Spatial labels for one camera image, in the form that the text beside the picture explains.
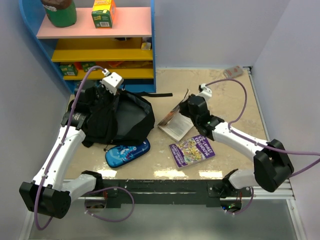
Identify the green small box left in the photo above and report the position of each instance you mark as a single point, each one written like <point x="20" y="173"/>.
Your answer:
<point x="68" y="69"/>

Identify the blue shelf unit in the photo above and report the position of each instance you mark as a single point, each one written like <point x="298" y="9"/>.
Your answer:
<point x="82" y="42"/>

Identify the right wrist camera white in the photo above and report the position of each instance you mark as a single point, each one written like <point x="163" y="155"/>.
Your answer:
<point x="204" y="91"/>

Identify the green small box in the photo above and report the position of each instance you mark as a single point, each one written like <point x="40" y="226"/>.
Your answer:
<point x="68" y="69"/>
<point x="86" y="65"/>

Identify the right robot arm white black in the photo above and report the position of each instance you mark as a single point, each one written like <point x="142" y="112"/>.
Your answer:
<point x="271" y="164"/>

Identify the black student backpack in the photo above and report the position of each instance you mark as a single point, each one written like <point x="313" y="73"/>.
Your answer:
<point x="126" y="121"/>

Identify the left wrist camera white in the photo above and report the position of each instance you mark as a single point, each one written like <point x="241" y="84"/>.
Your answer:
<point x="111" y="81"/>

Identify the green brown bag on shelf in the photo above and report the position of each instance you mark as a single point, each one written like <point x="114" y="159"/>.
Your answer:
<point x="61" y="13"/>

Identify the yellow green box on shelf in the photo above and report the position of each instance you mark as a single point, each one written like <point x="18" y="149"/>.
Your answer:
<point x="103" y="13"/>

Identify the blue dinosaur pencil case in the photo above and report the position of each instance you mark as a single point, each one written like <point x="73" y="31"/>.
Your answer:
<point x="120" y="155"/>

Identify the grey red packet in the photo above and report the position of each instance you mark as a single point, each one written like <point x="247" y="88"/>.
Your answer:
<point x="233" y="72"/>

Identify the A Tale of Two Cities book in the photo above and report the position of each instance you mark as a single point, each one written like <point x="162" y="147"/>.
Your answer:
<point x="174" y="124"/>

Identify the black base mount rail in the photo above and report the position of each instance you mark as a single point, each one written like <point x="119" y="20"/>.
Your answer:
<point x="206" y="192"/>

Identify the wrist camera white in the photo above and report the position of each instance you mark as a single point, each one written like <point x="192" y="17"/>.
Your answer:
<point x="204" y="91"/>
<point x="111" y="81"/>

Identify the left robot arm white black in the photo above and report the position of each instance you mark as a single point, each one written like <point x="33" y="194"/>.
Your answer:
<point x="47" y="194"/>

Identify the orange snack packet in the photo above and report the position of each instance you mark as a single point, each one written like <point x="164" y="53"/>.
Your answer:
<point x="114" y="64"/>

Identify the green small box right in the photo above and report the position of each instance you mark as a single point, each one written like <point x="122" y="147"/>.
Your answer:
<point x="86" y="65"/>

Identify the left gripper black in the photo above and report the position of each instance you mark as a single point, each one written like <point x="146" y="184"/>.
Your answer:
<point x="102" y="87"/>

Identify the small yellow white box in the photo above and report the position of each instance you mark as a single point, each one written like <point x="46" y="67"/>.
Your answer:
<point x="146" y="46"/>

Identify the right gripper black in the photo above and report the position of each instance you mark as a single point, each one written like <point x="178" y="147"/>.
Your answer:
<point x="183" y="106"/>

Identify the purple 52-Storey Treehouse book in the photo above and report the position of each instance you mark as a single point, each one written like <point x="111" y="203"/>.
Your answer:
<point x="191" y="151"/>

